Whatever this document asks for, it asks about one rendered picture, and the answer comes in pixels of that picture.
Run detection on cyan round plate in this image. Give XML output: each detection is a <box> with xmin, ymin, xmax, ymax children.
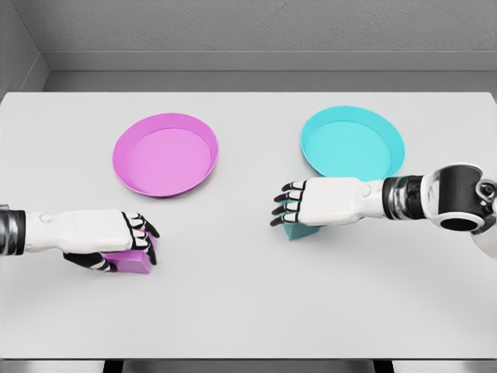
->
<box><xmin>300</xmin><ymin>107</ymin><xmax>405</xmax><ymax>182</ymax></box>

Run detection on teal block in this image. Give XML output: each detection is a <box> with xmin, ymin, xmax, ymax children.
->
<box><xmin>276</xmin><ymin>193</ymin><xmax>321</xmax><ymax>242</ymax></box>

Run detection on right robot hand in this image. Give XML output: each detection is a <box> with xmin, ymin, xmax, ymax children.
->
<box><xmin>269</xmin><ymin>176</ymin><xmax>360</xmax><ymax>228</ymax></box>

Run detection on pink round plate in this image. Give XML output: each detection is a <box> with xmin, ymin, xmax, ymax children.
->
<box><xmin>112</xmin><ymin>112</ymin><xmax>220</xmax><ymax>200</ymax></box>

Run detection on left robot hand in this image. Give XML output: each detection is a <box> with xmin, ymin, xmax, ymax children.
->
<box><xmin>58</xmin><ymin>209</ymin><xmax>161</xmax><ymax>274</ymax></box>

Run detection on pink block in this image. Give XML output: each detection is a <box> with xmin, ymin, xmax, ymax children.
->
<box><xmin>103</xmin><ymin>228</ymin><xmax>159</xmax><ymax>276</ymax></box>

